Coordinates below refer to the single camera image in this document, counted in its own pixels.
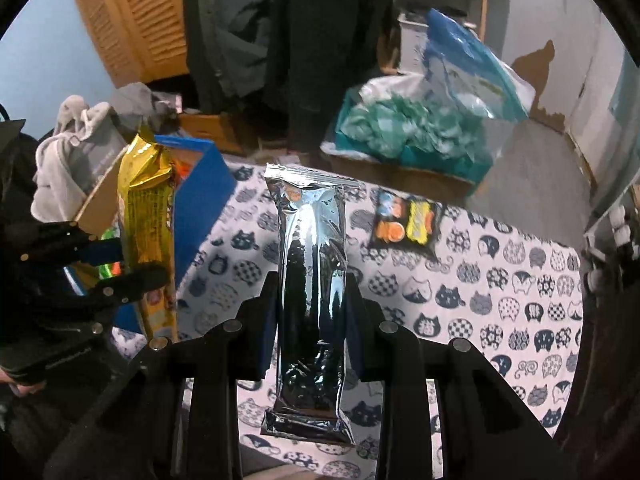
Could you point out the shoe rack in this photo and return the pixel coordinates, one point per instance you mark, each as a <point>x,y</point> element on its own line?
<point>607,210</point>

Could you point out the black snack packet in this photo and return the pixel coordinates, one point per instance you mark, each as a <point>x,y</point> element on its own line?
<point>405,225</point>

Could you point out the grey hoodie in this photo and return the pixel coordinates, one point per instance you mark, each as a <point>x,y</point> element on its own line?
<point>75,140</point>

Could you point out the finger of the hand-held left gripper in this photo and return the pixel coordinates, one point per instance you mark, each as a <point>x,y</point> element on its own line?
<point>135,280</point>
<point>102,251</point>

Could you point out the teal box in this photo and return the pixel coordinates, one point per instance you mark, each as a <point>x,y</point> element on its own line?
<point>440,162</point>

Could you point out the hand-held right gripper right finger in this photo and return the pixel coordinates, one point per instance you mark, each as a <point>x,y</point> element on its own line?
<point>356,330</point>

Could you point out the dark hanging coat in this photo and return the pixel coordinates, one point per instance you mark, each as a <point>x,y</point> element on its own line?
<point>300,35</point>

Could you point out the cat-print tablecloth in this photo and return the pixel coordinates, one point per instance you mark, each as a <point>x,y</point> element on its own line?
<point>500,280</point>

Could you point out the white shoe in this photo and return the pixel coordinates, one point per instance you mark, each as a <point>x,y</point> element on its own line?
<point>619,217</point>
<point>624,236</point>

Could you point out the gold snack packet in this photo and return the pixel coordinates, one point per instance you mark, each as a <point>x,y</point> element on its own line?
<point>145,210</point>

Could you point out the green snack packet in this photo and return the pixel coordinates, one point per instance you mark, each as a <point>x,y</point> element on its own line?
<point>107,257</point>

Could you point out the white plastic bag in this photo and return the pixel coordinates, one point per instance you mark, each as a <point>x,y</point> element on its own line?
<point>380,85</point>

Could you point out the orange snack packet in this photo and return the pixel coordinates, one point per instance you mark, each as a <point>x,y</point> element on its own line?
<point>182,170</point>

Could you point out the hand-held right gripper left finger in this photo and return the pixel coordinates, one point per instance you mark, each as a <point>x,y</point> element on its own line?
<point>265,330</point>

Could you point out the silver snack packet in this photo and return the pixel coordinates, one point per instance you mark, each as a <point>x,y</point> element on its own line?
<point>310,260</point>

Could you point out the green tissue paper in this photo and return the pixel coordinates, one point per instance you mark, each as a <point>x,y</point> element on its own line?
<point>400,125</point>

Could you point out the person's left hand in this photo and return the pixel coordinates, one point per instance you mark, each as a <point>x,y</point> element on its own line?
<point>22,389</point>

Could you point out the cardboard box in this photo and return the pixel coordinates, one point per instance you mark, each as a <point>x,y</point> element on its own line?
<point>215,130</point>

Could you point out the wooden louvered door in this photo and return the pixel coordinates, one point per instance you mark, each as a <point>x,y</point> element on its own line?
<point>125,10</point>

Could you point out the blue box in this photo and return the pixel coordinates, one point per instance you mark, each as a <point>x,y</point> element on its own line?
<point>200,210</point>

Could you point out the blue plastic bag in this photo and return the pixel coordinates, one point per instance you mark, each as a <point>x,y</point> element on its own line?
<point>465,60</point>

